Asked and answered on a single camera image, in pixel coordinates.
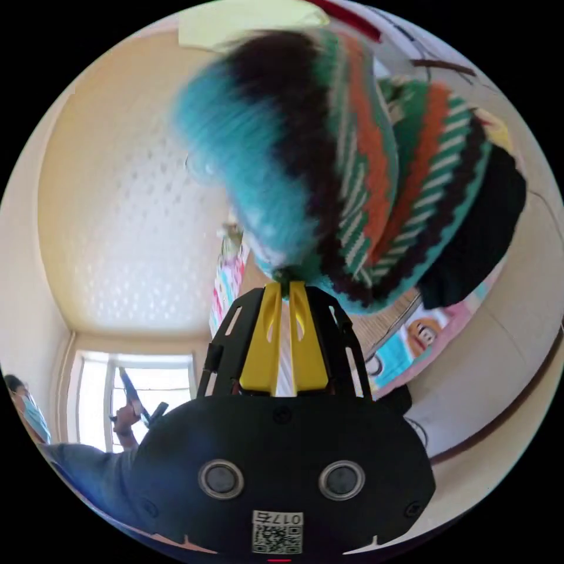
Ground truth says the window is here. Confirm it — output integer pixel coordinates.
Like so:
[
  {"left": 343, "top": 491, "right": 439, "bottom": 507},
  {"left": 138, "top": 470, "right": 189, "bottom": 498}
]
[{"left": 66, "top": 349, "right": 198, "bottom": 455}]

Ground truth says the patterned knit sweater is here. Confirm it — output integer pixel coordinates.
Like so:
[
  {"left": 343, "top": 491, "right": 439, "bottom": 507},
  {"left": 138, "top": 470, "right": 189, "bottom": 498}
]
[{"left": 173, "top": 28, "right": 528, "bottom": 315}]

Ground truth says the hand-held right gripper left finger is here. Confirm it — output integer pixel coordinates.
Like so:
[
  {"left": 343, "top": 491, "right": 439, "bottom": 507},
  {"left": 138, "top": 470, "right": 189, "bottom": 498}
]
[{"left": 239, "top": 282, "right": 283, "bottom": 394}]

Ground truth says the person's body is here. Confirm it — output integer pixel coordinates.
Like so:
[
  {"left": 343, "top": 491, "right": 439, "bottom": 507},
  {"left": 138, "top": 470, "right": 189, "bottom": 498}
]
[{"left": 3, "top": 373, "right": 149, "bottom": 532}]

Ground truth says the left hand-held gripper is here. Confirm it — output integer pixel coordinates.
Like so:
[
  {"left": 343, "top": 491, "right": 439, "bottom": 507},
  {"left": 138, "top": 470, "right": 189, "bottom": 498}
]
[{"left": 143, "top": 401, "right": 170, "bottom": 428}]

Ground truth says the person's left hand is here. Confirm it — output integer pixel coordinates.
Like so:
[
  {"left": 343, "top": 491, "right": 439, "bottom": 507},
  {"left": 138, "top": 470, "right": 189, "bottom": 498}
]
[{"left": 112, "top": 403, "right": 140, "bottom": 437}]

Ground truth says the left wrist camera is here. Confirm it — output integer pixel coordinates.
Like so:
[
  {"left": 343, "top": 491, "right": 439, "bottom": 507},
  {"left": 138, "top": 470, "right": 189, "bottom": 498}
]
[{"left": 117, "top": 366, "right": 145, "bottom": 418}]

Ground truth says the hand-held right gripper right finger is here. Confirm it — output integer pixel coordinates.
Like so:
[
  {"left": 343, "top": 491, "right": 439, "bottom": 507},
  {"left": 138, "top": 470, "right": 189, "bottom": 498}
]
[{"left": 288, "top": 281, "right": 330, "bottom": 394}]

